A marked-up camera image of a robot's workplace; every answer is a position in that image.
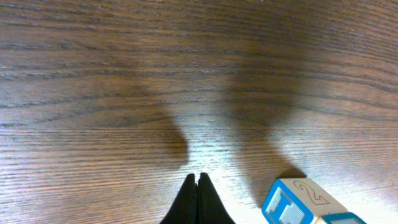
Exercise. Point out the blue L wooden block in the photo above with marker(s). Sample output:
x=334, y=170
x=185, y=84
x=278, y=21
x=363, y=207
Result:
x=298, y=201

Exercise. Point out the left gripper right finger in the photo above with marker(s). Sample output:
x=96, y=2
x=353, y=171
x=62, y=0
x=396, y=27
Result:
x=210, y=209

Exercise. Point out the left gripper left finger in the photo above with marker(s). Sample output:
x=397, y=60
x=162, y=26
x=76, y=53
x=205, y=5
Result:
x=184, y=207

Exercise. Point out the blue D wooden block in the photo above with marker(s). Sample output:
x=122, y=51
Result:
x=340, y=218

